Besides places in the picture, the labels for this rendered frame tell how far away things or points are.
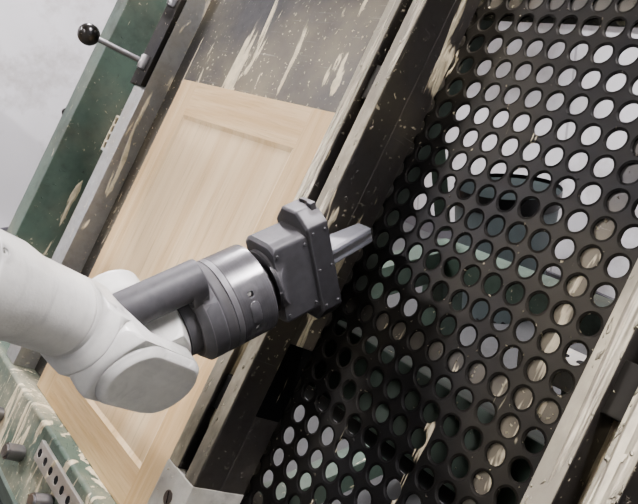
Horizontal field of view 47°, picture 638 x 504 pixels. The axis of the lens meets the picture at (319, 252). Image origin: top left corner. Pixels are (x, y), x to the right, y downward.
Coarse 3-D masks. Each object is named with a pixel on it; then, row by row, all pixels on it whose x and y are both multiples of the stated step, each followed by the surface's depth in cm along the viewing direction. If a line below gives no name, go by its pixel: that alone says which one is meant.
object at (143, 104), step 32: (192, 0) 127; (192, 32) 129; (160, 64) 127; (160, 96) 128; (128, 128) 127; (128, 160) 128; (96, 192) 127; (96, 224) 128; (64, 256) 127; (32, 352) 128
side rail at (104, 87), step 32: (128, 0) 144; (160, 0) 148; (128, 32) 146; (96, 64) 145; (128, 64) 148; (96, 96) 146; (128, 96) 150; (64, 128) 145; (96, 128) 148; (64, 160) 146; (96, 160) 150; (32, 192) 146; (64, 192) 148; (32, 224) 146; (64, 224) 149
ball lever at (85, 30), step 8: (88, 24) 125; (80, 32) 124; (88, 32) 124; (96, 32) 125; (80, 40) 125; (88, 40) 125; (96, 40) 126; (104, 40) 126; (112, 48) 126; (120, 48) 127; (128, 56) 127; (136, 56) 127; (144, 56) 127; (144, 64) 127
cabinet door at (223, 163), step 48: (192, 96) 118; (240, 96) 107; (192, 144) 113; (240, 144) 103; (288, 144) 94; (144, 192) 118; (192, 192) 108; (240, 192) 99; (288, 192) 91; (144, 240) 113; (192, 240) 103; (240, 240) 95; (48, 384) 119; (96, 432) 103; (144, 432) 96; (144, 480) 91
